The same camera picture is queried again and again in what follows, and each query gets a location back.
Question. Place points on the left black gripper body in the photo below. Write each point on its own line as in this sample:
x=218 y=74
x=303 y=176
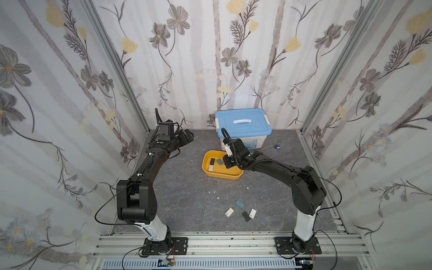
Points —
x=184 y=137

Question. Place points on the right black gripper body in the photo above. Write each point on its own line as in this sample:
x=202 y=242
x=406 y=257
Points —
x=231 y=160

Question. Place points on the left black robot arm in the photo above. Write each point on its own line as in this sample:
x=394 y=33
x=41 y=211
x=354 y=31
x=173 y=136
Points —
x=136 y=199

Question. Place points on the blue lidded storage box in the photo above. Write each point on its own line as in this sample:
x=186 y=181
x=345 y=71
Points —
x=250 y=125

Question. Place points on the yellow plastic tub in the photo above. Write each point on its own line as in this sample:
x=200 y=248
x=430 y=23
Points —
x=219 y=171

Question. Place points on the small circuit board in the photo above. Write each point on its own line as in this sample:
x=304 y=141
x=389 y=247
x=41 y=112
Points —
x=166 y=263

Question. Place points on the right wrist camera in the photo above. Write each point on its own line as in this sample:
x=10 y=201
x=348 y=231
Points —
x=228 y=148

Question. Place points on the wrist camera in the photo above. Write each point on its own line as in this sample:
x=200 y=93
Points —
x=228 y=148
x=165 y=132

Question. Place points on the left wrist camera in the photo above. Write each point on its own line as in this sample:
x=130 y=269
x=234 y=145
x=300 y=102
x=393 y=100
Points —
x=165 y=132

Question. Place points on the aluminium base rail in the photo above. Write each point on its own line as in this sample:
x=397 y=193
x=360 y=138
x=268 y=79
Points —
x=235 y=251

